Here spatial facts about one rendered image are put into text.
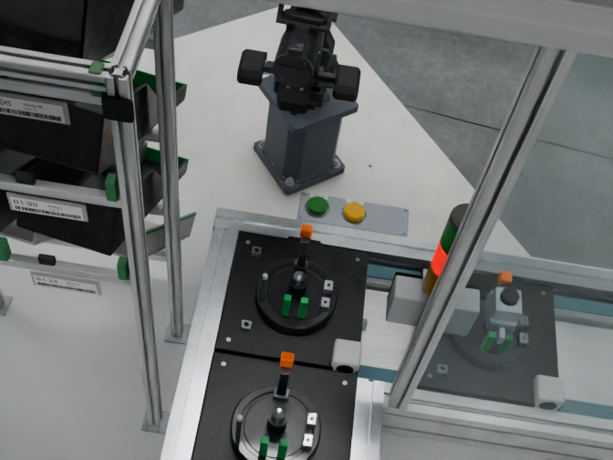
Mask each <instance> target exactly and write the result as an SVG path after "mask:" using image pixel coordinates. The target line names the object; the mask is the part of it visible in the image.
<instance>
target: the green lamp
mask: <svg viewBox="0 0 613 460"><path fill-rule="evenodd" d="M456 234H457V231H456V230H455V229H454V228H453V227H452V224H451V221H450V217H449V219H448V221H447V223H446V226H445V227H444V230H443V232H442V236H441V241H440V242H441V247H442V250H443V251H444V253H445V254H446V255H448V253H449V251H450V249H451V246H452V243H453V240H454V238H455V237H456Z"/></svg>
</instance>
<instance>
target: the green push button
mask: <svg viewBox="0 0 613 460"><path fill-rule="evenodd" d="M306 207H307V210H308V212H309V213H311V214H312V215H316V216H321V215H323V214H325V213H326V212H327V209H328V202H327V200H326V199H324V198H322V197H319V196H315V197H312V198H310V199H309V200H308V202H307V206H306Z"/></svg>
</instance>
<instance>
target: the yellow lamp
mask: <svg viewBox="0 0 613 460"><path fill-rule="evenodd" d="M437 278H438V276H437V275H436V274H435V273H434V271H433V269H432V267H431V263H430V266H429V268H428V271H427V273H426V276H425V278H424V279H423V287H424V290H425V291H426V293H427V294H428V295H429V296H430V295H431V292H432V290H433V288H434V285H435V283H436V281H437Z"/></svg>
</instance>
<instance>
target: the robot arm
mask: <svg viewBox="0 0 613 460"><path fill-rule="evenodd" d="M284 6H285V5H283V4H279V6H278V11H277V16H276V21H275V22H276V23H279V24H284V25H286V31H285V33H284V34H283V35H282V37H281V41H280V44H279V47H278V50H277V52H276V56H275V61H269V60H267V52H264V51H258V50H252V49H245V50H244V51H243V52H242V55H241V59H240V63H239V67H238V70H237V81H238V82H239V83H241V84H246V85H252V86H260V85H261V83H262V77H263V75H268V76H274V77H275V79H274V81H275V85H274V88H273V91H274V93H277V107H278V108H279V109H280V110H288V111H290V112H291V115H297V113H299V114H305V113H307V112H308V110H315V107H319V108H321V106H322V102H323V101H326V100H328V99H330V98H331V96H330V95H329V93H328V92H327V88H330V89H333V93H332V96H333V98H334V99H340V100H345V101H351V102H354V101H356V100H357V98H358V89H359V82H360V74H361V71H360V69H359V68H358V67H352V66H346V65H340V64H338V59H337V57H338V56H337V55H336V54H334V48H335V43H336V42H335V39H334V37H333V36H332V34H331V32H330V28H331V24H332V22H337V18H338V13H333V12H328V11H322V10H316V9H310V8H304V7H299V6H293V5H291V7H290V8H289V9H286V10H285V11H284ZM333 86H334V88H333Z"/></svg>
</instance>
